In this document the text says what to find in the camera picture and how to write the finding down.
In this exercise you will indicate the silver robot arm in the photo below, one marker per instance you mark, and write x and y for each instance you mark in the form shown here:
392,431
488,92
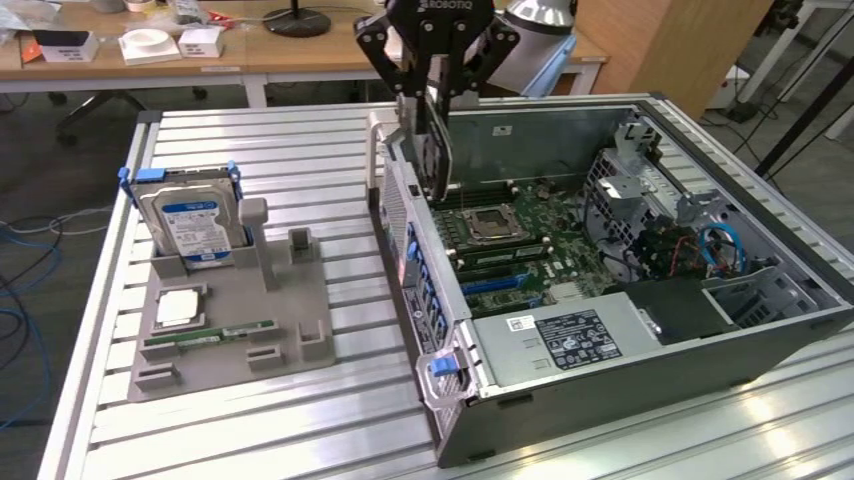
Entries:
541,15

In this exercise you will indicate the green motherboard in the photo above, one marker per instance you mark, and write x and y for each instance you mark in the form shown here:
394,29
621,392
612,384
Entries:
568,240

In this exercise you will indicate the long expansion slot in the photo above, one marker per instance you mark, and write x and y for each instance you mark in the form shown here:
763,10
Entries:
494,285

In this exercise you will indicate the hard disk with blue caddy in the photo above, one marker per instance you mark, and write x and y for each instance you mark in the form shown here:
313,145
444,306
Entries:
190,225

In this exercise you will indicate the blue case latch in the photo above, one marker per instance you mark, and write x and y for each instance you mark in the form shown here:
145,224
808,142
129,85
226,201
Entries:
442,365

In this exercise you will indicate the CPU socket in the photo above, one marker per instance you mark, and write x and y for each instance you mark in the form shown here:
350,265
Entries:
497,225

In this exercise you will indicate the silver CPU chip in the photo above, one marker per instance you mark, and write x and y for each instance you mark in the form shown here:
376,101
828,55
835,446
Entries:
179,307

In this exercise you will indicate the white box with black lid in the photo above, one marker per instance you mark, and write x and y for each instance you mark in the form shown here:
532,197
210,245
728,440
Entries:
67,47

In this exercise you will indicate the black tripod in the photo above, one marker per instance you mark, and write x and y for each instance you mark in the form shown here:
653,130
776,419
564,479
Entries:
801,125

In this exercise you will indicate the grey power supply unit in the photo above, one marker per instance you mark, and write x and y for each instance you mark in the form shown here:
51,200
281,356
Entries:
508,350

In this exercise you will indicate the green RAM stick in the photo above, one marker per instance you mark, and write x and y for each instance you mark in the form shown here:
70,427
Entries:
214,334

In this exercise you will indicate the metal disk bay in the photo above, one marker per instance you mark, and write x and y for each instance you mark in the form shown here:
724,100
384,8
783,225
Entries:
768,305

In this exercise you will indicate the grey parts rack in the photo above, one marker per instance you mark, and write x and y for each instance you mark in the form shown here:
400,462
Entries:
234,310

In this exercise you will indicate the white table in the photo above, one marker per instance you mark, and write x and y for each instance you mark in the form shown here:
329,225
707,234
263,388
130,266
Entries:
835,75

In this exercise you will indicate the black office chair base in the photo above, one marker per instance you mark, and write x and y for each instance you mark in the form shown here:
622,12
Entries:
94,115

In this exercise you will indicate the orange packet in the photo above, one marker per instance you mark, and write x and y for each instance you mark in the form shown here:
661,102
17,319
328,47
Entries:
30,50

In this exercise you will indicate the small silver chipset heatsink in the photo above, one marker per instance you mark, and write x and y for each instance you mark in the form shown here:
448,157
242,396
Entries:
569,293

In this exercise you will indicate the black chassis intrusion switch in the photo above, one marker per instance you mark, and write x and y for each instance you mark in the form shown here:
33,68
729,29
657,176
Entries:
414,191

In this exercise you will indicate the wooden cabinet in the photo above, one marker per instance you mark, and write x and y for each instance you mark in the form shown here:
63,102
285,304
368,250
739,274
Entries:
681,50

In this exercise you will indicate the small Nvidia graphics card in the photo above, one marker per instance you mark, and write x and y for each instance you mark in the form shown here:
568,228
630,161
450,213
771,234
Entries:
442,150

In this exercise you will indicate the metal drive cage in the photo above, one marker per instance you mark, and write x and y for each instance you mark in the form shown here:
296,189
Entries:
628,200

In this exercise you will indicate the RAM slot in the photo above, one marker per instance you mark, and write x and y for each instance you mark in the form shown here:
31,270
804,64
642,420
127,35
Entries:
501,260
477,188
474,197
494,269
510,251

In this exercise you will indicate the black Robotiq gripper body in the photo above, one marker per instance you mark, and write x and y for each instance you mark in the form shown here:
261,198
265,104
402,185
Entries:
442,17

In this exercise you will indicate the wooden desk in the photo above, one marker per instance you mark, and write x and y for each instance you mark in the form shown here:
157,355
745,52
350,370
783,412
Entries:
101,70

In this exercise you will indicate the plain white box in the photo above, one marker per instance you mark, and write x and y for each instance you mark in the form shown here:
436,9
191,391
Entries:
201,42

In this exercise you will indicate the black monitor stand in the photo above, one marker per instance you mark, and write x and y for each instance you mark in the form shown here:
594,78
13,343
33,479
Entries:
297,25

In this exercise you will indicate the black and silver PC case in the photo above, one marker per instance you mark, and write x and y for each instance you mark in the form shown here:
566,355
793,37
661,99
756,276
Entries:
601,400

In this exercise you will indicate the grey cup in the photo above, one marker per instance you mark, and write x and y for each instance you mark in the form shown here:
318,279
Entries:
107,6

